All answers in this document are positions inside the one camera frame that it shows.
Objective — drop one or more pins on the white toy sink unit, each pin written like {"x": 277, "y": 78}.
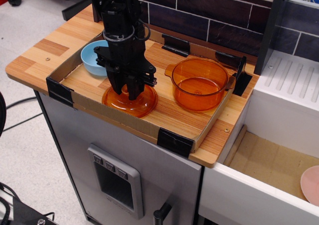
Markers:
{"x": 257, "y": 179}

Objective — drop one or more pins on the dark shelf upright post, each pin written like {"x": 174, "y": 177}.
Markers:
{"x": 267, "y": 37}

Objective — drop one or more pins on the cardboard fence with black tape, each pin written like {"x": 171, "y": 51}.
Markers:
{"x": 201, "y": 137}

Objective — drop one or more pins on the pink plate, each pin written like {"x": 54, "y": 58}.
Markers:
{"x": 310, "y": 185}

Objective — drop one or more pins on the light blue bowl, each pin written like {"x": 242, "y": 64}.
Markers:
{"x": 88, "y": 57}

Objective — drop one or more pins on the orange transparent pot lid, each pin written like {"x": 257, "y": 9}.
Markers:
{"x": 143, "y": 105}

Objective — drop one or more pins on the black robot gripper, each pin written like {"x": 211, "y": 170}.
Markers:
{"x": 125, "y": 63}

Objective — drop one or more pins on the grey toy dishwasher cabinet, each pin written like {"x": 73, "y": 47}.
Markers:
{"x": 119, "y": 178}

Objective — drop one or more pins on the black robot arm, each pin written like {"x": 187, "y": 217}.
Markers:
{"x": 126, "y": 34}

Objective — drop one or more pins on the black cabinet door handle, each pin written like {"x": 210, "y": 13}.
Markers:
{"x": 160, "y": 215}

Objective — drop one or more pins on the orange transparent pot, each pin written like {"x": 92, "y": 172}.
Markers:
{"x": 199, "y": 84}

